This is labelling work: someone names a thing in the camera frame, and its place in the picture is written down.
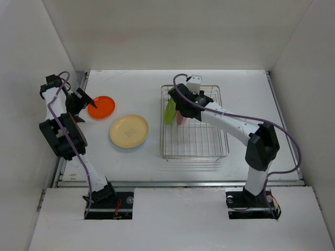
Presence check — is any pink plate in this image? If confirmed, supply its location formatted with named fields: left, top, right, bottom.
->
left=176, top=111, right=188, bottom=126

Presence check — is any orange translucent plate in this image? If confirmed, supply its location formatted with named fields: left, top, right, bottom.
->
left=87, top=96, right=116, bottom=119

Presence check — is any beige plate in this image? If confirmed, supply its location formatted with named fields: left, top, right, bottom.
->
left=109, top=114, right=150, bottom=149

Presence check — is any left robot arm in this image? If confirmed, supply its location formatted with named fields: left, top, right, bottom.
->
left=39, top=71, right=118, bottom=208

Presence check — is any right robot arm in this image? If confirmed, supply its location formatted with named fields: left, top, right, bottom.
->
left=168, top=84, right=280, bottom=206

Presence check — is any green plate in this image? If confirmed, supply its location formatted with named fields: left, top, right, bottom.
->
left=164, top=98, right=176, bottom=124

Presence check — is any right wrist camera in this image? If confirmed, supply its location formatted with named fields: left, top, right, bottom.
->
left=186, top=75, right=202, bottom=94

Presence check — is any wire dish rack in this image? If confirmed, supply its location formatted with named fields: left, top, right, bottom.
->
left=160, top=85, right=229, bottom=162

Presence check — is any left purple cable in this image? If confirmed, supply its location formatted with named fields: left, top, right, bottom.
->
left=48, top=71, right=94, bottom=218

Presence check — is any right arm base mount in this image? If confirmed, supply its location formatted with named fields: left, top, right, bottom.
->
left=226, top=190, right=282, bottom=220

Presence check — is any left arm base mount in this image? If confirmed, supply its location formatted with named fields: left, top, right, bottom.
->
left=83, top=188, right=135, bottom=220

